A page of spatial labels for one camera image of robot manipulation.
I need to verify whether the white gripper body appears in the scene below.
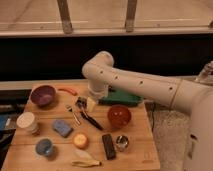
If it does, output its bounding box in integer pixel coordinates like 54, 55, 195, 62
88, 82, 108, 99

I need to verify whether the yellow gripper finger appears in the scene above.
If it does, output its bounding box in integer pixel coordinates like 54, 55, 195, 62
86, 97, 96, 112

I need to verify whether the black handled dish brush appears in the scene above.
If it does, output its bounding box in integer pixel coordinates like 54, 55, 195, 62
76, 97, 103, 130

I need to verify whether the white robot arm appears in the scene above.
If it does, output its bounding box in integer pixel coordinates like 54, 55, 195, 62
82, 51, 213, 171

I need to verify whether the red bowl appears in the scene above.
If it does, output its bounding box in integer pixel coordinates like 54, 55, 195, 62
107, 105, 131, 129

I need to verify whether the purple bowl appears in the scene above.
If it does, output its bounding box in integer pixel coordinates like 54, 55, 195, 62
30, 85, 56, 107

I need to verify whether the green plastic tray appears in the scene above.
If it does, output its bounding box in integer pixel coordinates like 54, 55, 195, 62
99, 87, 143, 107

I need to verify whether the orange carrot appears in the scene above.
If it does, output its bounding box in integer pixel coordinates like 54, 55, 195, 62
58, 88, 78, 96

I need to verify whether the orange fruit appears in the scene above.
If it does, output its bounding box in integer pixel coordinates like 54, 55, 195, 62
73, 134, 88, 149

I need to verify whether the blue sponge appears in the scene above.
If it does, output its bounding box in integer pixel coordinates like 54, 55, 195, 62
52, 119, 73, 138

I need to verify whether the wooden cutting board table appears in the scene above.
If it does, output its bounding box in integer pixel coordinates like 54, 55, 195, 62
1, 91, 160, 171

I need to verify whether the small metal cup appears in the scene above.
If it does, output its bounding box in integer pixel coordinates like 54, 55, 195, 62
116, 135, 129, 151

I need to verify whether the black remote bar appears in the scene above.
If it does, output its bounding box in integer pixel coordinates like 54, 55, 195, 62
102, 134, 116, 160

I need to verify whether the clear plastic piece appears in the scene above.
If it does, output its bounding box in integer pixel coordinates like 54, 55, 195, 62
75, 149, 92, 159

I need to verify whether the blue cup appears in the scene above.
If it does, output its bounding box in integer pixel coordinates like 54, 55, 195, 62
35, 138, 53, 157

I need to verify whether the white paper cup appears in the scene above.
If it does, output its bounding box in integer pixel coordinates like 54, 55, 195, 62
16, 112, 39, 134

